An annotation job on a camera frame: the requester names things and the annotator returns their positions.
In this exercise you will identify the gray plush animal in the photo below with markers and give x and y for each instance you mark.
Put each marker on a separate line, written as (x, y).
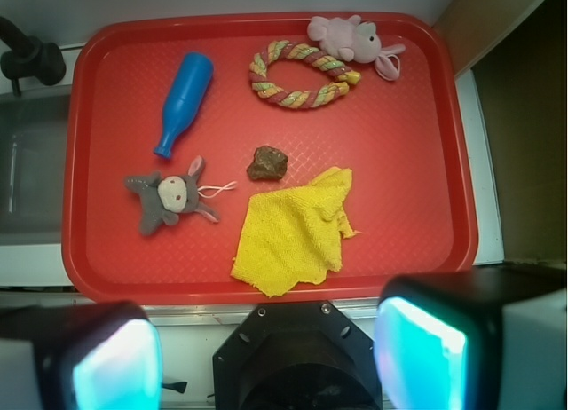
(164, 200)

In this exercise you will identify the pink plush animal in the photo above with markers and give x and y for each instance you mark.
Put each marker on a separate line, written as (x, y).
(354, 40)

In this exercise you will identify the metal sink basin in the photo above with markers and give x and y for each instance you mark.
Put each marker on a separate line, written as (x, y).
(33, 155)

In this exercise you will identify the yellow towel cloth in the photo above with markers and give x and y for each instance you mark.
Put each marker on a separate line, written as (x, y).
(294, 236)

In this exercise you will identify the brown rock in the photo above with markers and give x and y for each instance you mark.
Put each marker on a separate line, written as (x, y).
(269, 163)

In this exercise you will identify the red plastic tray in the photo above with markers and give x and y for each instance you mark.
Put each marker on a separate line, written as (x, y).
(227, 159)

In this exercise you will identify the blue plastic bottle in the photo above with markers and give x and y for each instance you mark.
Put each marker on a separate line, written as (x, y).
(184, 100)

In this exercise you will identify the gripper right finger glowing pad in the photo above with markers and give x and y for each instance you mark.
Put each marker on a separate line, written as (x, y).
(487, 338)

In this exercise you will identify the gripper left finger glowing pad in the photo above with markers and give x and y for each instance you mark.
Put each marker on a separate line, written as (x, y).
(88, 356)

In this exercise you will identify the multicolour rope ring toy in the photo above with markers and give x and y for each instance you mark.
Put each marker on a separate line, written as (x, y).
(299, 76)

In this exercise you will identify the black octagonal mount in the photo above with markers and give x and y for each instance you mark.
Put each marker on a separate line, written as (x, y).
(296, 356)

